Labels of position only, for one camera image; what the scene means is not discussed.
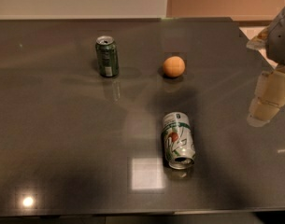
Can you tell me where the dark green soda can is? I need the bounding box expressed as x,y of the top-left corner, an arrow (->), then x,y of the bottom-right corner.
95,35 -> 119,77

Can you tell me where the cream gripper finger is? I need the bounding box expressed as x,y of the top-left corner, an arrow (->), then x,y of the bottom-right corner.
246,28 -> 268,50
247,64 -> 285,127

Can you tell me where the white green 7up can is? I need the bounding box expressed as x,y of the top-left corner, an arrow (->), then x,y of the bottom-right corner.
162,112 -> 195,170

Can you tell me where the orange fruit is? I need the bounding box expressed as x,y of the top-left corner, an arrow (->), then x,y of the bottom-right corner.
163,56 -> 185,77

